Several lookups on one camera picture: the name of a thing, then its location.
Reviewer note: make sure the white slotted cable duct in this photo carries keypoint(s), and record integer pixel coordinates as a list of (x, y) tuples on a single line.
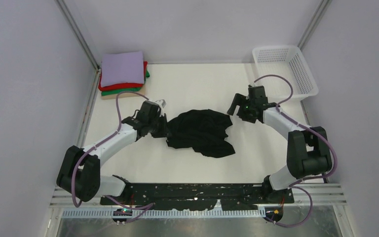
[(159, 214)]

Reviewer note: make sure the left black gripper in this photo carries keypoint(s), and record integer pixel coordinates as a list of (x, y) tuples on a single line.
[(162, 126)]

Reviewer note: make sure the folded beige t shirt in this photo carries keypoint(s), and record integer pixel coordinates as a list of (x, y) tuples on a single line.
[(108, 95)]

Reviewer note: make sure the black t shirt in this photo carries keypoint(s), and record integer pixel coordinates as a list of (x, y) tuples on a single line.
[(202, 130)]

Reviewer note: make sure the folded green t shirt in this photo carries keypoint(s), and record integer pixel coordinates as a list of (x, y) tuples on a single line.
[(112, 90)]

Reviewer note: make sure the white plastic basket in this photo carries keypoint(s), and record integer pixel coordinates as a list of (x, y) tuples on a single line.
[(286, 61)]

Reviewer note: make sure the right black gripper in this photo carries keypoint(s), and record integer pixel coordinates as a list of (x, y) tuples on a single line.
[(240, 106)]

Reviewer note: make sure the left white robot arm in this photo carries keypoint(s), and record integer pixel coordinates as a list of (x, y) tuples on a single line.
[(80, 172)]

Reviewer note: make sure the folded red t shirt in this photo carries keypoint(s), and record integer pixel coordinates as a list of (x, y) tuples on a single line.
[(127, 85)]

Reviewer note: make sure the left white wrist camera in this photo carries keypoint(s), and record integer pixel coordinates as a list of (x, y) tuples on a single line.
[(161, 103)]

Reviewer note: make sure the folded lavender t shirt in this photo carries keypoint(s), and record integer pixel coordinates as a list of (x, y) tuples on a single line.
[(122, 68)]

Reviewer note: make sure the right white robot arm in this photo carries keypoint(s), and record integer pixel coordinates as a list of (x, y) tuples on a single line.
[(308, 151)]

